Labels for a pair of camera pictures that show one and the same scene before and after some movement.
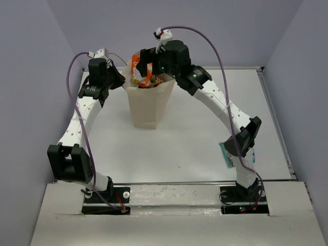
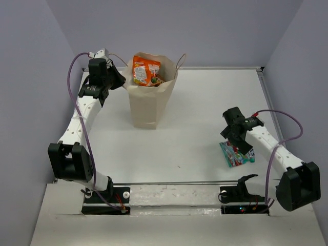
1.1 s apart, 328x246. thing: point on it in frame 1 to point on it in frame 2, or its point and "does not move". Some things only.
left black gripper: [119, 79] does not move
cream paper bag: [146, 104] does not move
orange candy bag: [138, 79] does not move
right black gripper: [146, 56] to [243, 146]
